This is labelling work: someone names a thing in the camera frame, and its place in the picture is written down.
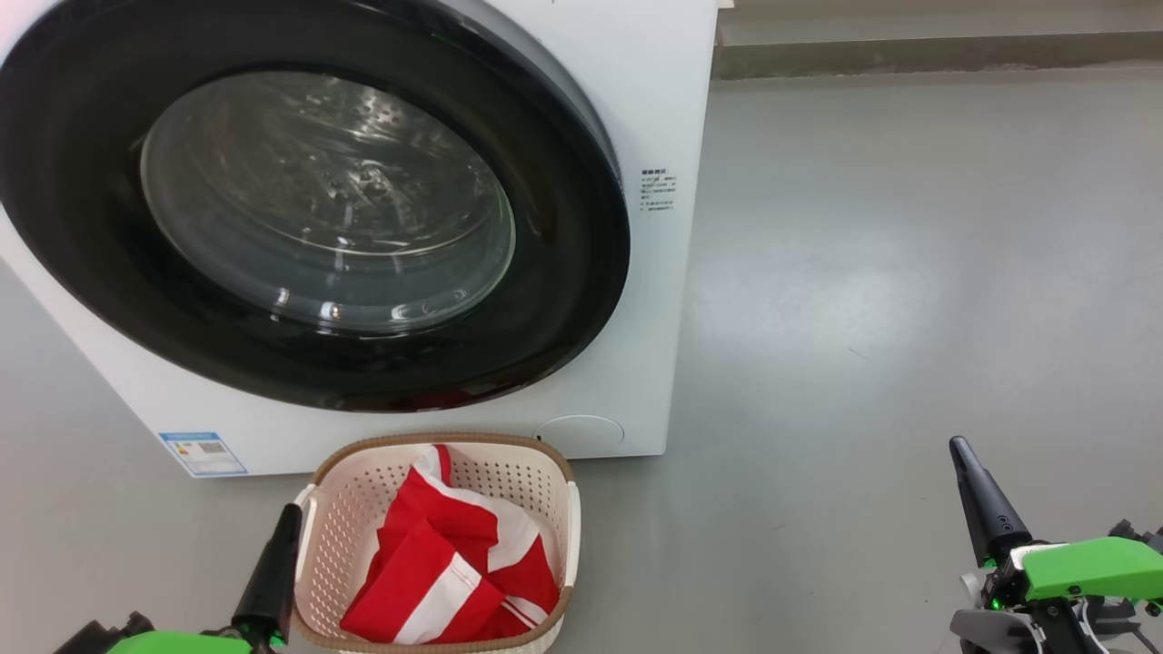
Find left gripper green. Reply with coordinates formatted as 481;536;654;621
107;504;303;654

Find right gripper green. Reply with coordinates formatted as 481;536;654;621
949;436;1163;654

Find red and white garment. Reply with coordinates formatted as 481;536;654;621
340;443;561;645

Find black round glass washer door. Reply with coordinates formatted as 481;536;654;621
0;0;631;413

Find cream basket with brown rim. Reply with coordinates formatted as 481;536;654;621
291;432;582;654

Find white front-load washing machine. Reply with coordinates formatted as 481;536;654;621
0;0;721;478

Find blue energy label sticker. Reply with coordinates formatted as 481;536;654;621
158;431;248;478

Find round white filter cover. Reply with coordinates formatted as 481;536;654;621
532;415;626;458

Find small black text label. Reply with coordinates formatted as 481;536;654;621
639;168;678;213

